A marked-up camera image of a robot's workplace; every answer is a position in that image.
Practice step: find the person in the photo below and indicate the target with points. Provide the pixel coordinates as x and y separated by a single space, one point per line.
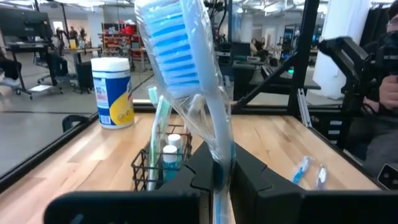
373 140
9 68
256 48

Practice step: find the Lysol wipes canister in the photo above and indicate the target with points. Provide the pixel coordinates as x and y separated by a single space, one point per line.
113 93

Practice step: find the black corner bracket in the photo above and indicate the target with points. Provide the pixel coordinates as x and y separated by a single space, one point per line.
74 120

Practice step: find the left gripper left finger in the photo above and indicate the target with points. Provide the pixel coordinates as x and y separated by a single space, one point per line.
130 208

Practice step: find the blue white toothbrush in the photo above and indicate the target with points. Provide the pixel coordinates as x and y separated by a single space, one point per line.
301 171
174 46

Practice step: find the black computer tower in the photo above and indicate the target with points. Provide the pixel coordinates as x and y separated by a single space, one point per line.
84 76

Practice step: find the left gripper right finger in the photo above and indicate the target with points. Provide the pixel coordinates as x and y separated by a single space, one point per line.
295 208

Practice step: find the person's hand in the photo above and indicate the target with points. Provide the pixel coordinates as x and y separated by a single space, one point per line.
389 91

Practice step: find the purple white wrapped toothbrush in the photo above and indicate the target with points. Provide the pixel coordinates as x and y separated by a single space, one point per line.
321 178

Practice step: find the green white toothbrush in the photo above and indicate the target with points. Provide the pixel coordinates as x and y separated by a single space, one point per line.
154 149
164 109

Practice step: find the black computer monitor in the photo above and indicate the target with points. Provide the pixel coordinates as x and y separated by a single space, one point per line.
25 26

